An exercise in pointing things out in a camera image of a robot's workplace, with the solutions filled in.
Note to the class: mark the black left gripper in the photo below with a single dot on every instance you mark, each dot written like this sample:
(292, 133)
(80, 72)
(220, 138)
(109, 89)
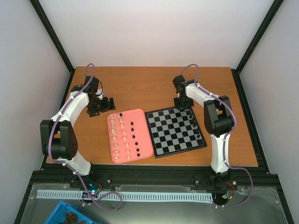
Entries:
(106, 106)

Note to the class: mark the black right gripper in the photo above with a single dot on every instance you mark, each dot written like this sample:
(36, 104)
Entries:
(177, 106)

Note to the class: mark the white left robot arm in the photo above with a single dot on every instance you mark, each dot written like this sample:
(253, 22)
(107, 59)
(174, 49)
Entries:
(58, 138)

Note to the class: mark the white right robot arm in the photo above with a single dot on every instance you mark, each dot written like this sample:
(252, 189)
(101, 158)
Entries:
(218, 120)

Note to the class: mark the black and white chessboard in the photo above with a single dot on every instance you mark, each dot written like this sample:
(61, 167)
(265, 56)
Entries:
(172, 133)

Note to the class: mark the pink plastic tray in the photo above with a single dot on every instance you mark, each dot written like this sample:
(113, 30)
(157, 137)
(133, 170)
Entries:
(124, 149)

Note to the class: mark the blue plastic bin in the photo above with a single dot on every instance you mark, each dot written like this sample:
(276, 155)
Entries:
(65, 213)

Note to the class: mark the black aluminium frame base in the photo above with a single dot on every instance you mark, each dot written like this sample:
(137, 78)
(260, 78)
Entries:
(166, 175)

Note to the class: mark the light blue cable duct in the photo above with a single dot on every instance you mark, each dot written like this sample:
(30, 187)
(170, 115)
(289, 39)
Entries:
(129, 196)

